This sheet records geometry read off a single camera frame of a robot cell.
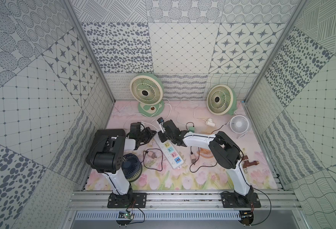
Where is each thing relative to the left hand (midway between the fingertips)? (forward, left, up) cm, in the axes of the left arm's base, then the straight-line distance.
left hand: (155, 129), depth 97 cm
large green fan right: (+21, -48, +9) cm, 53 cm away
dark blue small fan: (-28, +9, +4) cm, 30 cm away
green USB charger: (+4, -26, -4) cm, 26 cm away
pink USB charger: (-18, +1, -2) cm, 18 cm away
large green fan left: (+17, +5, +21) cm, 27 cm away
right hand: (-2, -4, 0) cm, 5 cm away
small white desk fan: (+3, -59, +3) cm, 59 cm away
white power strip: (-16, -11, -3) cm, 19 cm away
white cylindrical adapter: (+9, -40, -3) cm, 41 cm away
